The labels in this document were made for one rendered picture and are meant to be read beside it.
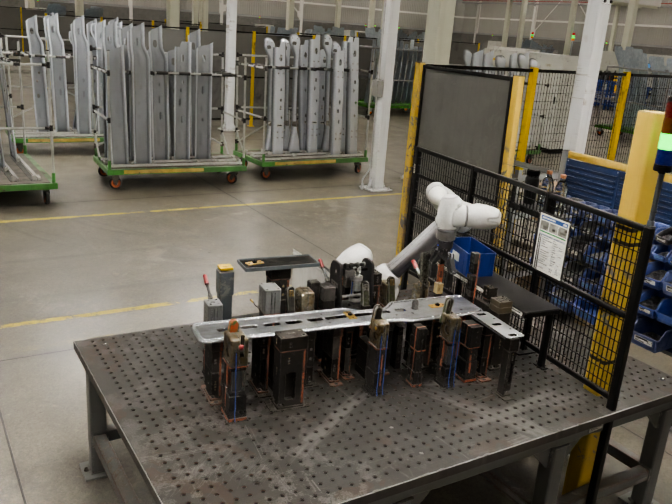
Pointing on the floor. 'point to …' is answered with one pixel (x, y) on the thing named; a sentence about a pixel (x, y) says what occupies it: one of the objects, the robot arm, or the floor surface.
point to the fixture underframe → (546, 485)
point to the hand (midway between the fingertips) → (440, 280)
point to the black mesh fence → (556, 281)
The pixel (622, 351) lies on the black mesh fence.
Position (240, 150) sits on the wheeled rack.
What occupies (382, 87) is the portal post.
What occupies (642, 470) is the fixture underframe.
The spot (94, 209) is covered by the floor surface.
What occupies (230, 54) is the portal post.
